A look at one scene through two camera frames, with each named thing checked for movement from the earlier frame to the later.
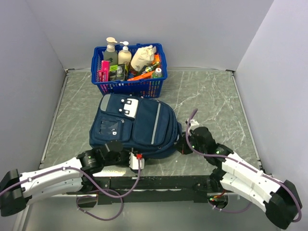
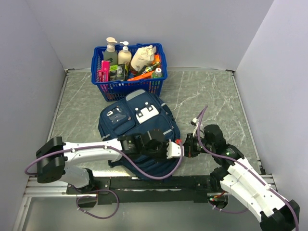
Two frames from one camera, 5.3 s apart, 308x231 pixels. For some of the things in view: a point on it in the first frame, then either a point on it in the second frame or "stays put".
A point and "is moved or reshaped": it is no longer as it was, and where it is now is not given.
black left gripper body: [122, 158] to [160, 152]
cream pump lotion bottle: [124, 55] stays put
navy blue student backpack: [147, 127] is moved or reshaped
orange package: [148, 75] stays put
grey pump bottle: [110, 54] stays put
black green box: [117, 72] stays put
